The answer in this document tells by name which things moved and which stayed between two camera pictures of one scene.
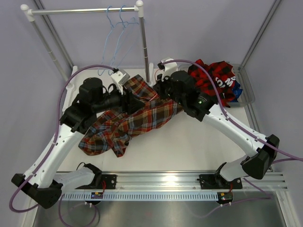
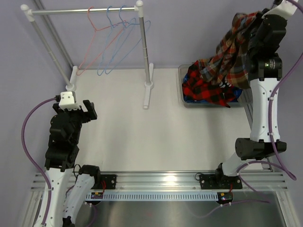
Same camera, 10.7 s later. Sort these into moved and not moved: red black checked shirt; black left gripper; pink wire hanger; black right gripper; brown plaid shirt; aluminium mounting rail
Moved: black right gripper; brown plaid shirt; black left gripper; pink wire hanger
Not moved: red black checked shirt; aluminium mounting rail
